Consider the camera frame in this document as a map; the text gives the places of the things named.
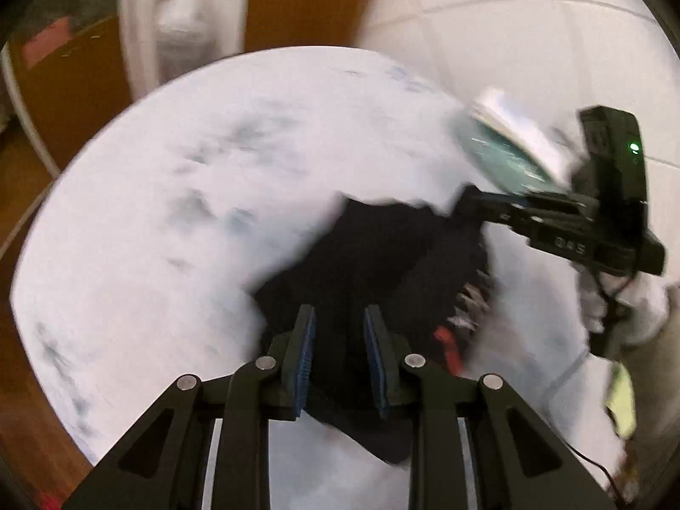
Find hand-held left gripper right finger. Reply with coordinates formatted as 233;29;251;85
363;304;620;510

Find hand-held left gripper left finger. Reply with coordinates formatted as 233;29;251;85
64;304;318;510

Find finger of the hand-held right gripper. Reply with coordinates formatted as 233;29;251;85
451;185;575;214
499;210;554;245

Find black garment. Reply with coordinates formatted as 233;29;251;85
252;186;495;465

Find person's right hand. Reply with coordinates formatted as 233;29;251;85
619;275;670;347

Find white booklets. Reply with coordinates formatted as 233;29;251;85
467;88;572;184

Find white padded headboard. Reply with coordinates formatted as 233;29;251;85
356;0;680;181

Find light green cloth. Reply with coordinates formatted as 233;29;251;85
606;364;638;439

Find wooden glass-door cabinet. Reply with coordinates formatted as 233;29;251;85
5;11;133;181

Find pink box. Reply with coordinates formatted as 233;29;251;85
21;16;75;67

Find black cable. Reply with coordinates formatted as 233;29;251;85
552;425;630;508

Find wooden headboard frame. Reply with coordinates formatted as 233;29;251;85
241;0;388;57

